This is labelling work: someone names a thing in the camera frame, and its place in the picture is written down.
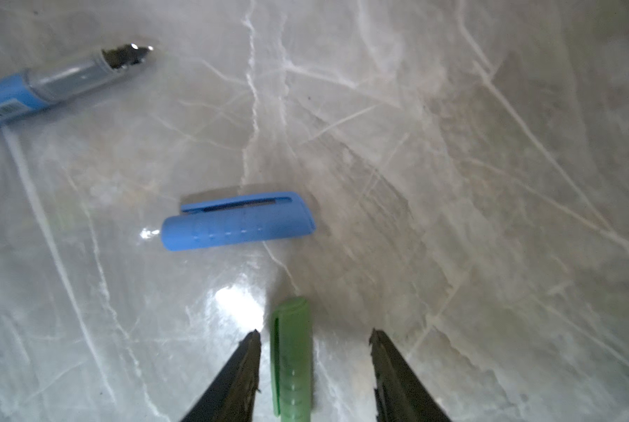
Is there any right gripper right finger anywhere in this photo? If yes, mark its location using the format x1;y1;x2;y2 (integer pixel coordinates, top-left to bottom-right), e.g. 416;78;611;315
369;329;452;422

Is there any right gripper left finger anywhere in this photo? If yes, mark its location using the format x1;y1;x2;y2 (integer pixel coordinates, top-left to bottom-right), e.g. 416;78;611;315
183;331;262;422

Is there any green pen cap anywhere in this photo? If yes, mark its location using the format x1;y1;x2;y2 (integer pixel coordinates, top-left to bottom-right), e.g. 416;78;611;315
270;297;313;421

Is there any blue pen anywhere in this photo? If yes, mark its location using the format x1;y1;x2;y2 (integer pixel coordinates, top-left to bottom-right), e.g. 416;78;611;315
0;43;154;124

